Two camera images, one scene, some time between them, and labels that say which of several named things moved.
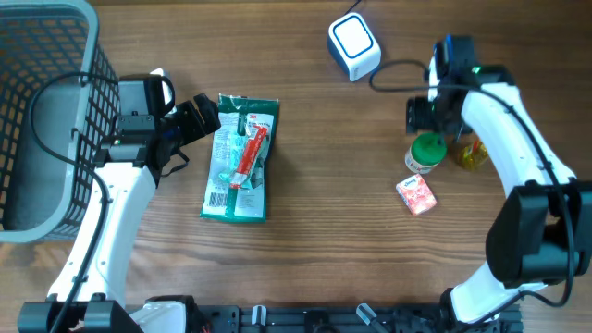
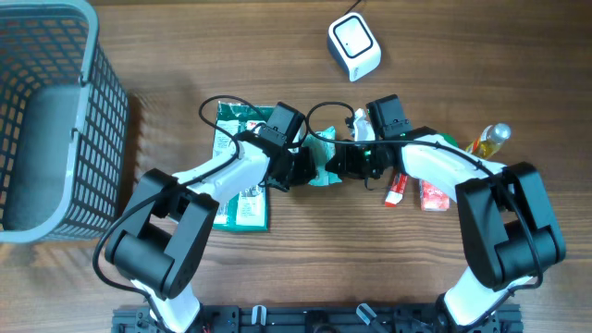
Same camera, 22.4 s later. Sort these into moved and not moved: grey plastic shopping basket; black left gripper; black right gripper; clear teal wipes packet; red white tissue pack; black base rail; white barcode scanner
Moved: black right gripper; clear teal wipes packet; black left gripper; red white tissue pack
Not moved: black base rail; grey plastic shopping basket; white barcode scanner
